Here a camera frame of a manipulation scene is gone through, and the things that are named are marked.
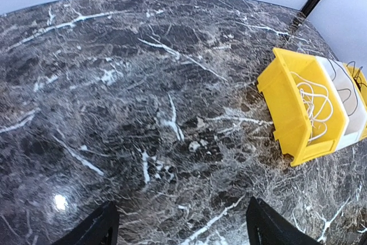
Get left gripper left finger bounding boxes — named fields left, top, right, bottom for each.
left=53, top=201, right=119, bottom=245

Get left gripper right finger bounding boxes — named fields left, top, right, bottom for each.
left=246, top=196, right=319, bottom=245

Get yellow bin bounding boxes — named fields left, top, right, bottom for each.
left=344, top=61, right=366, bottom=141
left=257, top=48, right=348, bottom=166

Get white cable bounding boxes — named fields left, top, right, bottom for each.
left=289, top=71, right=335, bottom=142

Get white translucent bin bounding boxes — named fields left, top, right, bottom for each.
left=316, top=56, right=359, bottom=150

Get thin purple cable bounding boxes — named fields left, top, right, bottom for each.
left=326, top=60, right=359, bottom=115

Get thick black cable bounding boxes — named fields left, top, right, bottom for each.
left=348, top=61, right=367, bottom=91

